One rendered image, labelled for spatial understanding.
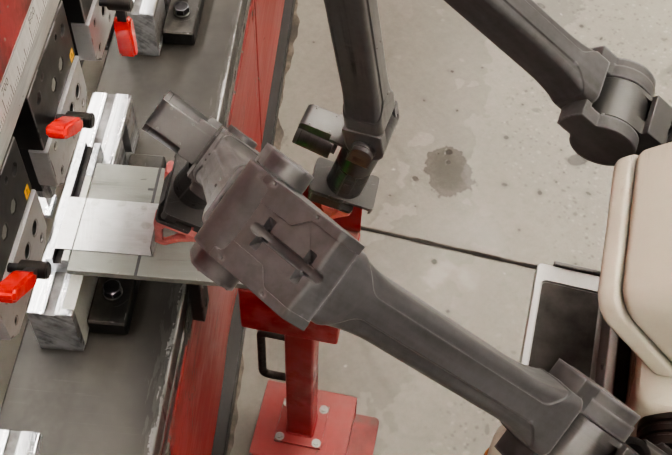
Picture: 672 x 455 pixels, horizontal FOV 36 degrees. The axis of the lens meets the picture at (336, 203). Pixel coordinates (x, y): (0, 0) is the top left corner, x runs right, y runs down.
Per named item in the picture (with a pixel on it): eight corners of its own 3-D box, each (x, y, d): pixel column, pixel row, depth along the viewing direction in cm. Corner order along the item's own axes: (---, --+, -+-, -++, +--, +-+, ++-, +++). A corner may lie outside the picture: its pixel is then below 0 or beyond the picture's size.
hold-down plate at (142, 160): (128, 336, 142) (125, 325, 140) (89, 333, 143) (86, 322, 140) (167, 167, 160) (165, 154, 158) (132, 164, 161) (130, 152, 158)
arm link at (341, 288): (238, 321, 70) (326, 200, 69) (173, 242, 81) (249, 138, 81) (592, 516, 95) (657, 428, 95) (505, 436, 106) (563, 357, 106)
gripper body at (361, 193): (314, 163, 160) (327, 134, 155) (376, 183, 162) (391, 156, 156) (306, 195, 157) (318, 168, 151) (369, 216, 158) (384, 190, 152)
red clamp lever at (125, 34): (139, 60, 136) (129, 4, 128) (108, 57, 136) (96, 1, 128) (141, 50, 137) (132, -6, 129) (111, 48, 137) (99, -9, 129)
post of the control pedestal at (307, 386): (311, 438, 215) (314, 301, 172) (286, 433, 215) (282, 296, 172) (317, 414, 218) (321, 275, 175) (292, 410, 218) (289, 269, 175)
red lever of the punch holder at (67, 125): (70, 124, 107) (95, 111, 116) (30, 121, 107) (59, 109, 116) (69, 141, 107) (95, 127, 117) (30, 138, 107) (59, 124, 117)
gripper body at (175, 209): (157, 219, 127) (182, 191, 122) (172, 155, 133) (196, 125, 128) (205, 238, 130) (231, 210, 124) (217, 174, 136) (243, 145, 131)
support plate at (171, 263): (269, 290, 134) (269, 286, 133) (67, 274, 135) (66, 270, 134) (284, 181, 145) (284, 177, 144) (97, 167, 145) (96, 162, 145)
